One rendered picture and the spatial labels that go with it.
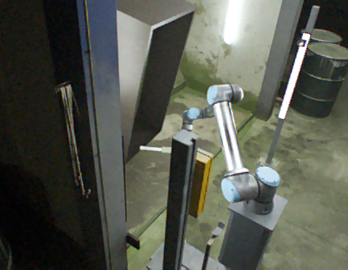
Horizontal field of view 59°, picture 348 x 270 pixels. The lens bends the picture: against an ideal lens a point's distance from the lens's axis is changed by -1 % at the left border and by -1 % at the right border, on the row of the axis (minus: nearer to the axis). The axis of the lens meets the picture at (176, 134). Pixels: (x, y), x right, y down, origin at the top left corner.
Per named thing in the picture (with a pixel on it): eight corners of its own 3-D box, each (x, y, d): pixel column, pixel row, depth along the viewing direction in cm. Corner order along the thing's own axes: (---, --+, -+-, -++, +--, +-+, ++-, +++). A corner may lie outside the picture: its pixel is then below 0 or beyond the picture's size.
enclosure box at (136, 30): (89, 145, 258) (102, 2, 180) (131, 113, 302) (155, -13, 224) (123, 167, 250) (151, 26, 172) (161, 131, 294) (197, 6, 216)
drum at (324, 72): (289, 96, 472) (307, 38, 421) (329, 104, 458) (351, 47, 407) (288, 114, 427) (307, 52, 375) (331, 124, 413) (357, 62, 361)
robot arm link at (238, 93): (248, 80, 201) (210, 106, 265) (231, 81, 197) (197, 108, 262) (251, 97, 199) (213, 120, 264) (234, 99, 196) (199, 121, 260)
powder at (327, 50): (308, 42, 420) (309, 40, 420) (350, 49, 408) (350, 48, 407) (308, 55, 378) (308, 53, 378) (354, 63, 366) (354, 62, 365)
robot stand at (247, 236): (265, 255, 244) (288, 200, 207) (250, 285, 223) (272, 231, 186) (231, 235, 258) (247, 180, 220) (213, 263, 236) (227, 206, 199)
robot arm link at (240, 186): (260, 198, 181) (233, 79, 197) (234, 203, 176) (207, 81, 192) (248, 199, 196) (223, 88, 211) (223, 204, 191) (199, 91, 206)
